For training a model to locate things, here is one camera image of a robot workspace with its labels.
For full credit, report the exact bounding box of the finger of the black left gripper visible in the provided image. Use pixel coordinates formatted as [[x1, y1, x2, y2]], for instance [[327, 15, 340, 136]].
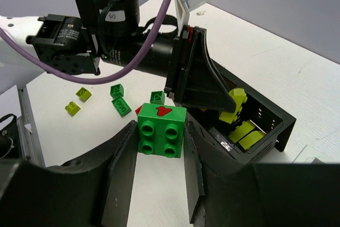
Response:
[[176, 41, 236, 113]]

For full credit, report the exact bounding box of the lime curved lego base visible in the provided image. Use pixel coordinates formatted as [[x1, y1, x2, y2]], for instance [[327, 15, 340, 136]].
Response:
[[219, 88, 248, 123]]

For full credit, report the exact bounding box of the lime studded square lego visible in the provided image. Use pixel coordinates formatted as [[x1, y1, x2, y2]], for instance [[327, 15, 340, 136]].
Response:
[[65, 101, 81, 117]]

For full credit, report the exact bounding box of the lime hollow square lego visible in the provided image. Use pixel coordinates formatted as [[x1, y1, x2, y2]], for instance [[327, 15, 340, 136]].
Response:
[[76, 87, 92, 102]]

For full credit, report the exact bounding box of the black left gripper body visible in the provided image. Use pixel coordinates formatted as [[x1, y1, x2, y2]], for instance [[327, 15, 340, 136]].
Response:
[[164, 26, 207, 102]]

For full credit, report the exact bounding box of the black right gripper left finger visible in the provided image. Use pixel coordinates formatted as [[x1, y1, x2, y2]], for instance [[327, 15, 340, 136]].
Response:
[[1, 121, 138, 226]]

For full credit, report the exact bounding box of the aluminium table front rail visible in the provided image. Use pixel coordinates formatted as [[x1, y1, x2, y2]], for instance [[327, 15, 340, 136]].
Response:
[[17, 87, 46, 167]]

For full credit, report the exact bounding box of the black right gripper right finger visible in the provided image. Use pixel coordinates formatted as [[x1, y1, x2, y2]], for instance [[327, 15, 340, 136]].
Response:
[[184, 122, 339, 226]]

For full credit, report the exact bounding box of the dark green small square lego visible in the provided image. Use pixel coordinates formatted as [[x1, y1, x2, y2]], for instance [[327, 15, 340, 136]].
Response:
[[150, 91, 165, 105]]

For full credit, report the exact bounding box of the dark green long lego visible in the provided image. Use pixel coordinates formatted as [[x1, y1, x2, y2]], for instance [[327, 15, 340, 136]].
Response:
[[112, 96, 131, 117]]

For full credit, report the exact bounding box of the dark green hollow square lego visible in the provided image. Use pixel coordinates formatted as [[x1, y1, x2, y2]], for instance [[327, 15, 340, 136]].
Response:
[[110, 83, 124, 99]]

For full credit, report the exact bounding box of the red rounded lego brick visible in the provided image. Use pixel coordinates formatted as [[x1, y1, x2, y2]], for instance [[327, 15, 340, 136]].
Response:
[[135, 105, 143, 115]]

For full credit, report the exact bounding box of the black two-slot container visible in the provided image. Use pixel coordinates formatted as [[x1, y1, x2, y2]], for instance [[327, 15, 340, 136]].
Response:
[[186, 64, 296, 164]]

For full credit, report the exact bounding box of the lime long lego brick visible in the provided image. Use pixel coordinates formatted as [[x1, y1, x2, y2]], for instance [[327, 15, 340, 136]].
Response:
[[228, 121, 266, 150]]

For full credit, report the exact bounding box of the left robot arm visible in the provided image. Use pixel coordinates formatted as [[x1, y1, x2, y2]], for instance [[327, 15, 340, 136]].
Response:
[[1, 0, 236, 113]]

